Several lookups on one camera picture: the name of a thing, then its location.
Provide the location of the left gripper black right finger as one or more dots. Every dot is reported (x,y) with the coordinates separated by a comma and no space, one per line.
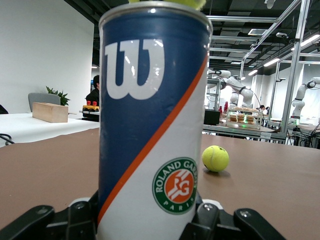
(225,227)

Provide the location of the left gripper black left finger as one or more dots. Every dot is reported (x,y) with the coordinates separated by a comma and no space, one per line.
(62,225)

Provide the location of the yellow-green tennis ball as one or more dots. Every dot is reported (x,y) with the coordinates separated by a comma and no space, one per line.
(215,158)
(190,3)

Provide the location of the blue white tennis ball can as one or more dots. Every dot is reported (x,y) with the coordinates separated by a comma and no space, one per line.
(150,125)

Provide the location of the white lab robot arm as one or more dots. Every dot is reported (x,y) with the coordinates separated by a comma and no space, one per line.
(298,100)
(235,83)

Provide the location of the white table cloth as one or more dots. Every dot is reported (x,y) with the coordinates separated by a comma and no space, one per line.
(37,130)

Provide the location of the aluminium lab table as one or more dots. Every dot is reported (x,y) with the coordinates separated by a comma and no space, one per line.
(250,132)

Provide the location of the black box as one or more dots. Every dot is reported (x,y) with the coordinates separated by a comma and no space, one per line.
(212,117)

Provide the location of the clear bread display stand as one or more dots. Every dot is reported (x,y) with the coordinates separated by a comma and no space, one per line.
(241,117)

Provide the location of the light wooden block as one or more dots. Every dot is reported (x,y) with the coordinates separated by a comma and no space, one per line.
(50,112)

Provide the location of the yellow toy with red caps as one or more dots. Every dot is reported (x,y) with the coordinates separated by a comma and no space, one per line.
(90,108)

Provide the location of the red cups stack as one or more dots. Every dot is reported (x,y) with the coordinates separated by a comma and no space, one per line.
(226,106)

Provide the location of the green potted plant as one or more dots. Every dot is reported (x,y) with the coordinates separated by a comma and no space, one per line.
(62,97)

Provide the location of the grey office chair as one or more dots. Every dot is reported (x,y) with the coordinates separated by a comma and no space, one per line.
(42,98)

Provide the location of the person in black clothes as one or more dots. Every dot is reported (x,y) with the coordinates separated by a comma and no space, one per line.
(94,97)

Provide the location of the ceiling strip light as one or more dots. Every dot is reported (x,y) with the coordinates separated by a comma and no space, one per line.
(272,62)
(308,41)

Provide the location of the aluminium frame post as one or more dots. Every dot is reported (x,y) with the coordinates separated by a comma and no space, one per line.
(296,67)

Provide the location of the frame-mounted grey camera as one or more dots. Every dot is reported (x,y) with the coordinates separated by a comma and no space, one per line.
(282,35)

